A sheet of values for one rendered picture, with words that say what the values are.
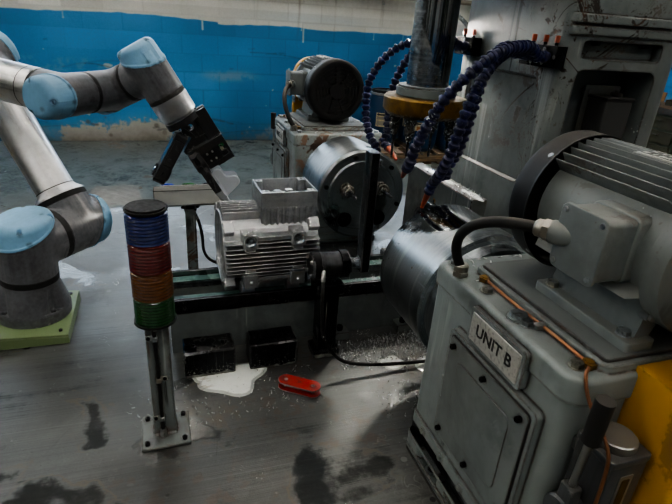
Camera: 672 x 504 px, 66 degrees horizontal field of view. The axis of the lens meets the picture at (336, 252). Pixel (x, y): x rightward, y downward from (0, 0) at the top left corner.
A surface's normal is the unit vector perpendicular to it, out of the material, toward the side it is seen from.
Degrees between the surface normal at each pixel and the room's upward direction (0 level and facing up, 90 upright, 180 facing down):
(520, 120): 90
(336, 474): 0
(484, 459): 90
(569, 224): 90
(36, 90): 90
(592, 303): 79
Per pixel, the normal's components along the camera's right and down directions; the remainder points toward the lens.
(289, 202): 0.33, 0.41
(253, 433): 0.07, -0.91
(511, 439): -0.95, 0.07
